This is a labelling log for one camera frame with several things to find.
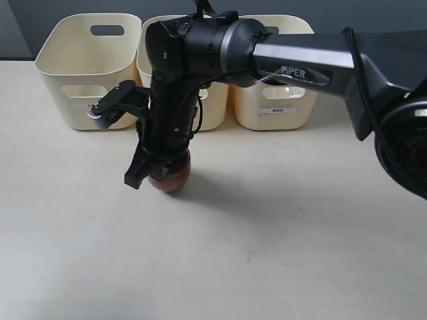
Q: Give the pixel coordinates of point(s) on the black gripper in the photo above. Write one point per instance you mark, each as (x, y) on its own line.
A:
(166, 130)

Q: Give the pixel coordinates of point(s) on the brown wooden cup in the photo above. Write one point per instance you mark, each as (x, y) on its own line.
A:
(177, 180)

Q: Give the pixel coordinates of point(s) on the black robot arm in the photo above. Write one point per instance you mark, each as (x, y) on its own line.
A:
(381, 77)

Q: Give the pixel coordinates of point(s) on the middle cream plastic bin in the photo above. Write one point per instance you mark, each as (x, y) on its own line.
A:
(214, 99)

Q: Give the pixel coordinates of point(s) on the cream plastic bin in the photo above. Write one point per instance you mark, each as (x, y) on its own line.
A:
(214, 99)
(86, 56)
(263, 107)

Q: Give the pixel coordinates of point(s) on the right cream plastic bin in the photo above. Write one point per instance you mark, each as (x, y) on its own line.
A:
(263, 107)

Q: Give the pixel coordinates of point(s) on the left cream plastic bin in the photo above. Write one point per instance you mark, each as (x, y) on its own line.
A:
(86, 56)

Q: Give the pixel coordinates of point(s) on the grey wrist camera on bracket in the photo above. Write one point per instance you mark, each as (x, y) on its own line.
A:
(126, 97)

